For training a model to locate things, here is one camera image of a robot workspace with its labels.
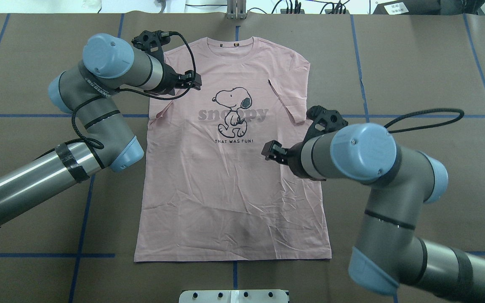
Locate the pink snoopy t-shirt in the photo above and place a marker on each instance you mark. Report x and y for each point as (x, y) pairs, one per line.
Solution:
(209, 194)

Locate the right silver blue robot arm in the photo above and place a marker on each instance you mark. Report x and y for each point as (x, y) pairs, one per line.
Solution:
(387, 253)

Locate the lower orange black connector box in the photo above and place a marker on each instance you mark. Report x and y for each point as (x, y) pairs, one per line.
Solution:
(335, 8)

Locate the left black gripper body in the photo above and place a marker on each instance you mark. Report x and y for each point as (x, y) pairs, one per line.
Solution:
(169, 79)

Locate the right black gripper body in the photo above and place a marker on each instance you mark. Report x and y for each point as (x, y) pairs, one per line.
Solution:
(294, 156)

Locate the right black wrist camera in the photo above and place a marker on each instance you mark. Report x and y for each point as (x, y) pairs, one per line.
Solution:
(323, 121)

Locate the orange black connector box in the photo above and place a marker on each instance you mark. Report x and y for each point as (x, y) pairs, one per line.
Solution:
(292, 7)
(335, 8)

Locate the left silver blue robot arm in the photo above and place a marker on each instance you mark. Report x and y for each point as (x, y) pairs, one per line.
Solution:
(109, 66)

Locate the aluminium frame post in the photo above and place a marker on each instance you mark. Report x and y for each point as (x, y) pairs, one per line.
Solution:
(237, 9)

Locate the white pedestal column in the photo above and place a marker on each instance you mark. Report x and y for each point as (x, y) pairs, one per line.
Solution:
(235, 296)

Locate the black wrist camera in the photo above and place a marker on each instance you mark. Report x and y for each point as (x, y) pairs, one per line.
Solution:
(323, 121)
(151, 41)

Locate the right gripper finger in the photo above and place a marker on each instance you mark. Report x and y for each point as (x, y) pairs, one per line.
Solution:
(274, 147)
(274, 156)

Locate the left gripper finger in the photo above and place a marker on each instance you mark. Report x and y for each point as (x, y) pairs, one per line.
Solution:
(190, 85)
(190, 77)

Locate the black box with label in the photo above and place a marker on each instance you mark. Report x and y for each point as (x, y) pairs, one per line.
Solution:
(408, 7)

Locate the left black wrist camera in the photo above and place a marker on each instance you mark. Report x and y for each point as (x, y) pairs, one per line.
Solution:
(151, 41)

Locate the upper orange black connector box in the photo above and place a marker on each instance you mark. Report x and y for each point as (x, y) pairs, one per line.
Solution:
(292, 7)

